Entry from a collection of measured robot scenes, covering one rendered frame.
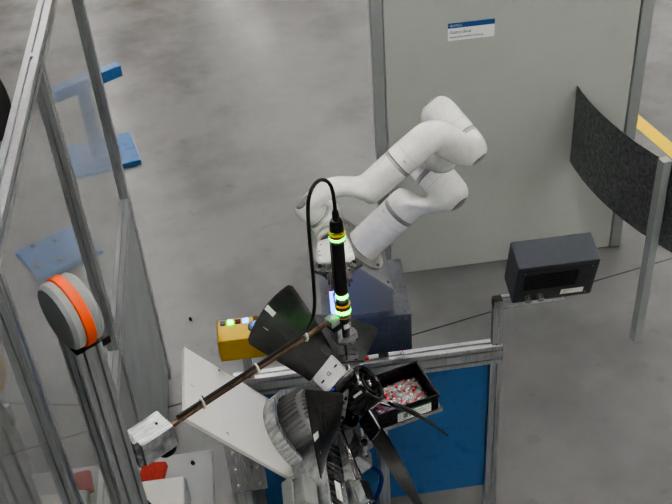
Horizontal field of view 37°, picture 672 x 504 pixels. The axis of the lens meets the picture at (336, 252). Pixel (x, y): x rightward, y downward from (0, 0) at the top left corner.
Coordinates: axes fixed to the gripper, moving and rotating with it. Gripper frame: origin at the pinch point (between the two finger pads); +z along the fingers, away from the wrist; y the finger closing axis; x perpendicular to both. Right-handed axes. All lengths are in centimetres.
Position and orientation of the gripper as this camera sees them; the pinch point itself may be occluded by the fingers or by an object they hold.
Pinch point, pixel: (339, 279)
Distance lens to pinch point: 265.6
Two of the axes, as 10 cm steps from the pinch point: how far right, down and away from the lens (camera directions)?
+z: 1.3, 6.1, -7.8
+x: -0.6, -7.8, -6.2
